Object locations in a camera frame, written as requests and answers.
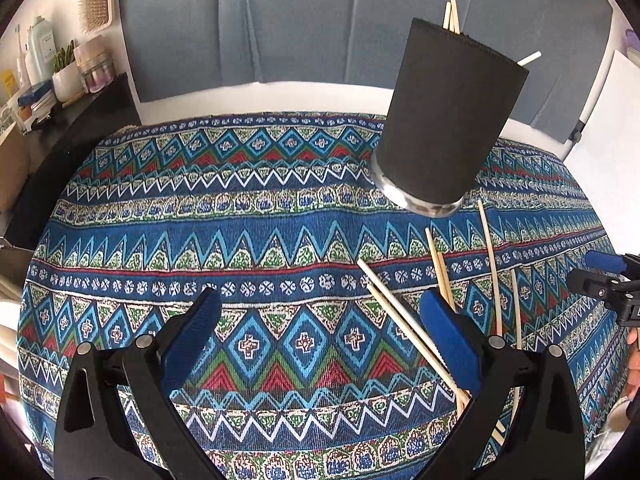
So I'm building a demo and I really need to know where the wooden chopstick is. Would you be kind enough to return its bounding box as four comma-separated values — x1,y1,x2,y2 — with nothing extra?
357,259,470,406
425,228,448,304
511,269,523,422
367,283,465,402
437,252,457,311
477,198,503,336

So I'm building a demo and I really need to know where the operator hand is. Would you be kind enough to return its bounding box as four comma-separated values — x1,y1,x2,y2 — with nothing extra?
626,327,640,400

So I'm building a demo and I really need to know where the white foam board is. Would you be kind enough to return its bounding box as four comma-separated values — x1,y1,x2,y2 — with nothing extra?
565,52,640,254

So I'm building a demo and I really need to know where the patterned blue tablecloth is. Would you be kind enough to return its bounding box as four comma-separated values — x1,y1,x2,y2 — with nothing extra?
17,113,627,479

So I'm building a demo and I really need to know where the black sleeved metal cup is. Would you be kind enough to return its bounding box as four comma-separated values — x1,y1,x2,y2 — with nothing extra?
369,18,528,218

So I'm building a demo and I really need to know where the chopstick in cup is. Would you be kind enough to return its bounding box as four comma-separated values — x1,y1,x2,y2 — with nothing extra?
518,51,542,66
449,0,460,35
442,0,451,30

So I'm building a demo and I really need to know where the small potted succulent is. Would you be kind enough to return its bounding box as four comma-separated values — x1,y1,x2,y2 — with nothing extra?
52,40,85,104

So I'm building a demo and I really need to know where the pink glass jar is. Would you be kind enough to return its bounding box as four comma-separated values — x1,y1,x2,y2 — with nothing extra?
74,35,116,94

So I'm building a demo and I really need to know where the grey blue backdrop cloth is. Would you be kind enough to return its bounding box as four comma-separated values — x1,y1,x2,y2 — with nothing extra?
119,0,613,141

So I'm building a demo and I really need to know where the white lotion bottle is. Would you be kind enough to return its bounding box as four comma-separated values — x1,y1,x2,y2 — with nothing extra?
28,15,58,84

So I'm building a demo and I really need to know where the wooden hairbrush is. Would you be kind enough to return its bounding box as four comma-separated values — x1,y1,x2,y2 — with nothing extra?
78,0,113,34

